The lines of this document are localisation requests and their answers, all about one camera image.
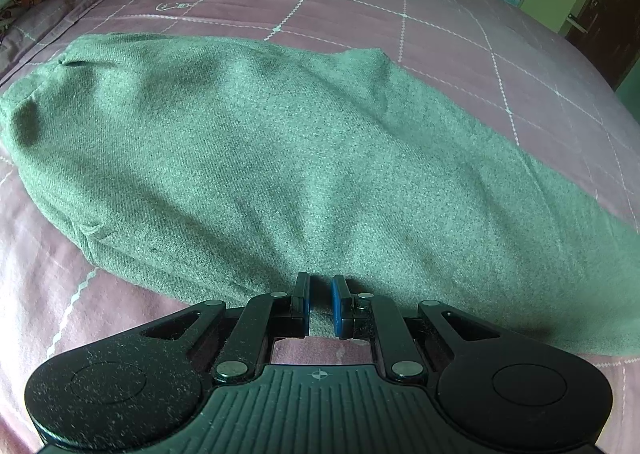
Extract green pants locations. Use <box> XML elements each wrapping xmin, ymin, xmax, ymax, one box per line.
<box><xmin>0</xmin><ymin>31</ymin><xmax>640</xmax><ymax>357</ymax></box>

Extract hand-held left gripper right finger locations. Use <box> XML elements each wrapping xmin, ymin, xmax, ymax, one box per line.
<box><xmin>331</xmin><ymin>274</ymin><xmax>501</xmax><ymax>383</ymax></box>

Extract pink quilted bedspread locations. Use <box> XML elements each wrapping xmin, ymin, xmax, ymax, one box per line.
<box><xmin>0</xmin><ymin>0</ymin><xmax>640</xmax><ymax>454</ymax></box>

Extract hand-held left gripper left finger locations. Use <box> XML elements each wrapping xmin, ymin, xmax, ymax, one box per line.
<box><xmin>142</xmin><ymin>271</ymin><xmax>312</xmax><ymax>385</ymax></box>

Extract brown wooden door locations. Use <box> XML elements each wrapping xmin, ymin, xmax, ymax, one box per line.
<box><xmin>565</xmin><ymin>0</ymin><xmax>640</xmax><ymax>91</ymax></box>

